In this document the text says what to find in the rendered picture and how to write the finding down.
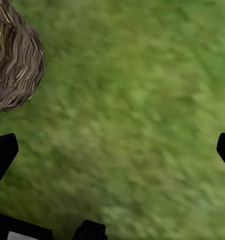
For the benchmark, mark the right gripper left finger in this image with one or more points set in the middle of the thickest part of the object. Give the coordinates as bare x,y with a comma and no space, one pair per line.
8,150

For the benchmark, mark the wicker basket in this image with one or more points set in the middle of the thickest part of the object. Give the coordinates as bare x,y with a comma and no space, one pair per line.
22,58

